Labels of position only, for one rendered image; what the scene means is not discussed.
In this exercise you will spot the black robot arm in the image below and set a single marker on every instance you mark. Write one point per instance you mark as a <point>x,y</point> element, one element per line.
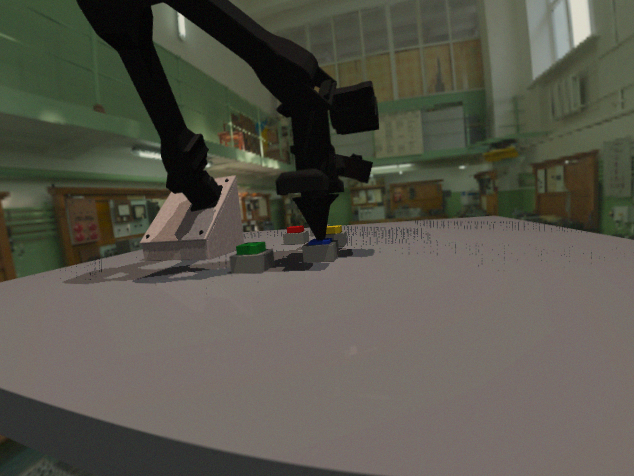
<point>287,70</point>

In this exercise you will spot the blue button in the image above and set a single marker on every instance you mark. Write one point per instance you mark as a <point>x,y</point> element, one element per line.
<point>326,250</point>

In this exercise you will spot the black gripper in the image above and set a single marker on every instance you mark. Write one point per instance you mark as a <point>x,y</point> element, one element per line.
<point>311,179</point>

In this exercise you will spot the red button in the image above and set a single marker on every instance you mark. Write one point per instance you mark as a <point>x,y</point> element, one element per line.
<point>296,235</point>

